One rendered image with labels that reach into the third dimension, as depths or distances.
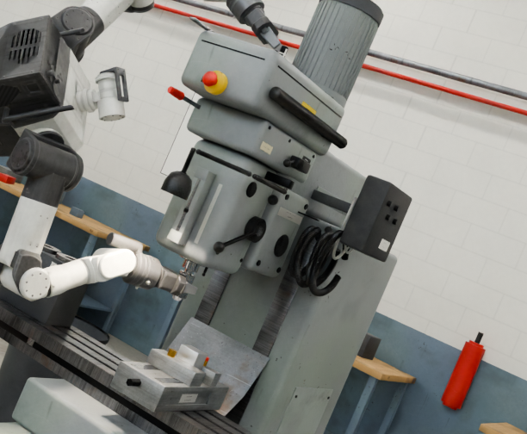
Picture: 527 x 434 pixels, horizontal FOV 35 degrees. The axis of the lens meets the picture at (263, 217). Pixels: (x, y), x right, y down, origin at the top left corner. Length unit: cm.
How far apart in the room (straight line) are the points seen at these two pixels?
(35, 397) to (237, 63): 100
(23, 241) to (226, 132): 60
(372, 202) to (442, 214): 419
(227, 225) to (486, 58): 480
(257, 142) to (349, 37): 52
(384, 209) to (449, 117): 440
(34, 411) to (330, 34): 134
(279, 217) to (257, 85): 45
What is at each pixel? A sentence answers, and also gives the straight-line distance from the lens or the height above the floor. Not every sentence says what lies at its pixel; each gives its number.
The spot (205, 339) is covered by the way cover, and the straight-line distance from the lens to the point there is 268.
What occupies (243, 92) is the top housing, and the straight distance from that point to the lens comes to 211.
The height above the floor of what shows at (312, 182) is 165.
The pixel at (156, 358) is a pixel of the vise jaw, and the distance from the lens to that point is 225.
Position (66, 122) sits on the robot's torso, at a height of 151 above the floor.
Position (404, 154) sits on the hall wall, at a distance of 673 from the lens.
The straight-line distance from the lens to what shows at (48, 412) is 225.
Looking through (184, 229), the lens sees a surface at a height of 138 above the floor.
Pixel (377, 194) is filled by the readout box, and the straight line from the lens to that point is 234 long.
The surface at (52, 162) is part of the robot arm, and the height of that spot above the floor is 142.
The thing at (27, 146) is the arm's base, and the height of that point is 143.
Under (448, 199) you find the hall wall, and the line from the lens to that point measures 653.
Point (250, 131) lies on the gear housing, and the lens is 217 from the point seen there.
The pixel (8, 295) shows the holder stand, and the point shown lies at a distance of 267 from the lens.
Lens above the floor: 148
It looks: level
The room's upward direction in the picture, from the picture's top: 23 degrees clockwise
